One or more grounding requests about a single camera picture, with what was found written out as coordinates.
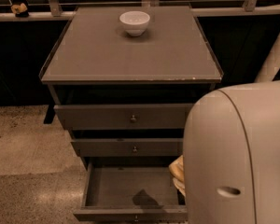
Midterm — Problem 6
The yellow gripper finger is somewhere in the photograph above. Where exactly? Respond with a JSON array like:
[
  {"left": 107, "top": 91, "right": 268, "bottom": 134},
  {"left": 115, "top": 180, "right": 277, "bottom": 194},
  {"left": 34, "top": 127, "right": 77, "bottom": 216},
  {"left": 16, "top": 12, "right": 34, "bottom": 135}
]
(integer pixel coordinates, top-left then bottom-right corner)
[{"left": 173, "top": 177, "right": 186, "bottom": 196}]

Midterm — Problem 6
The yellow sponge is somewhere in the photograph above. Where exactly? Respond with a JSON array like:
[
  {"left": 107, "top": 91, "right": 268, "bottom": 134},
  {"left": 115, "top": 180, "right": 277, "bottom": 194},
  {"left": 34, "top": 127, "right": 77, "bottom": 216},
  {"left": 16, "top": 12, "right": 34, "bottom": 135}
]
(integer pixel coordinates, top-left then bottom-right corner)
[{"left": 169, "top": 156, "right": 184, "bottom": 182}]

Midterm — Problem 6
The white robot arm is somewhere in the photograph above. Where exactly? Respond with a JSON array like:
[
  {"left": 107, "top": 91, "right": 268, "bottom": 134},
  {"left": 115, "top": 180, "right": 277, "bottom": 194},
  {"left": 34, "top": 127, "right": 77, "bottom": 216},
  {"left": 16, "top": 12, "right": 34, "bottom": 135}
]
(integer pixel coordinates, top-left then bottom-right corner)
[{"left": 183, "top": 81, "right": 280, "bottom": 224}]

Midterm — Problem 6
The grey bottom drawer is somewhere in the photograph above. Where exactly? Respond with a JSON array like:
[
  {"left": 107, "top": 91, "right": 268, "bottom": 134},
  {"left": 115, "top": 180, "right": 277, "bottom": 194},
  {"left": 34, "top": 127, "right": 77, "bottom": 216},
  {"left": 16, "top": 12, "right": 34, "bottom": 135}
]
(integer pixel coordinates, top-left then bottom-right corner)
[{"left": 74, "top": 157, "right": 188, "bottom": 224}]

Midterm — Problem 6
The grey drawer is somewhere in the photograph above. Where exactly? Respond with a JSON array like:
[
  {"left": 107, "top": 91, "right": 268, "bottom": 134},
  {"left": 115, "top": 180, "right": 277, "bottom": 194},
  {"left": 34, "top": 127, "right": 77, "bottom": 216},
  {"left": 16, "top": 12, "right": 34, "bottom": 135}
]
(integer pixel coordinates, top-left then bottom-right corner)
[
  {"left": 74, "top": 157, "right": 188, "bottom": 224},
  {"left": 71, "top": 129, "right": 183, "bottom": 157},
  {"left": 53, "top": 89, "right": 197, "bottom": 131}
]

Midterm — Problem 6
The grey top drawer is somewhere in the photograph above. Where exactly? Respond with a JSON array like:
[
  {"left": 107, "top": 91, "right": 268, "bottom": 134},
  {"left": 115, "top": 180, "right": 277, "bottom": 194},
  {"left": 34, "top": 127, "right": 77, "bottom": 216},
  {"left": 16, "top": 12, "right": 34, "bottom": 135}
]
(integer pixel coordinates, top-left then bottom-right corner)
[{"left": 53, "top": 89, "right": 197, "bottom": 131}]

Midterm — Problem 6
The grey middle drawer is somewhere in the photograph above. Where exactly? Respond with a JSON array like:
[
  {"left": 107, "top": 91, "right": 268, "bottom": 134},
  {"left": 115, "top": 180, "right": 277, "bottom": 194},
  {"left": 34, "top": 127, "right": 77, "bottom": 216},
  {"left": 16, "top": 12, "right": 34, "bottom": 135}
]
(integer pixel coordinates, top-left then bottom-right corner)
[{"left": 71, "top": 129, "right": 183, "bottom": 157}]

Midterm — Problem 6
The grey drawer cabinet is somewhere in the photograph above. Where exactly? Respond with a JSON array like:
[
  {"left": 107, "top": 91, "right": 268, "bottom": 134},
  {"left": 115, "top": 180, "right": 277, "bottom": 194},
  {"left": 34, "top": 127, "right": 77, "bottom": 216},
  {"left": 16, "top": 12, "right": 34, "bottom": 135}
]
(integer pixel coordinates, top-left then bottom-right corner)
[{"left": 38, "top": 5, "right": 224, "bottom": 170}]

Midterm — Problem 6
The white diagonal pole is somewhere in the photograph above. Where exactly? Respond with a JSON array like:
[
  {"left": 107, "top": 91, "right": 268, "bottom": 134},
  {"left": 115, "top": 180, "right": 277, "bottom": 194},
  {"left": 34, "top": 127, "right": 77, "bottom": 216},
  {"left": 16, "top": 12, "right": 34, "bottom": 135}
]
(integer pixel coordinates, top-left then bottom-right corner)
[{"left": 255, "top": 33, "right": 280, "bottom": 83}]

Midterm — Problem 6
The white ceramic bowl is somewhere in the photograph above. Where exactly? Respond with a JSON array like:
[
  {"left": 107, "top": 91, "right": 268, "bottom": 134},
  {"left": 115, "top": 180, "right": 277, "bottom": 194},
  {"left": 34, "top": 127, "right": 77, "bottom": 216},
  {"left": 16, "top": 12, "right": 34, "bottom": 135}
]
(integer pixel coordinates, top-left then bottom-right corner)
[{"left": 119, "top": 11, "right": 150, "bottom": 36}]

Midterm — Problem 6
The small yellow black object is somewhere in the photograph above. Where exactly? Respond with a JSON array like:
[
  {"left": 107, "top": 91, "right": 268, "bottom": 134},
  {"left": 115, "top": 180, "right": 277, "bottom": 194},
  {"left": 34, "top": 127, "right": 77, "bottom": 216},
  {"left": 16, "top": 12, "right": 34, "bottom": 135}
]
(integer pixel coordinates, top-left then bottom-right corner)
[{"left": 11, "top": 3, "right": 29, "bottom": 18}]

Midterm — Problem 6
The metal railing frame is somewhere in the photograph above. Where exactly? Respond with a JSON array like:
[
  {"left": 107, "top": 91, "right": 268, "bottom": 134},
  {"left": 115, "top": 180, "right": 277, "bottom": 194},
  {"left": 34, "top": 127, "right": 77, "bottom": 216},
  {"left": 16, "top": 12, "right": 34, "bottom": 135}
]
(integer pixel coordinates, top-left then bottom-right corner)
[{"left": 0, "top": 0, "right": 280, "bottom": 23}]

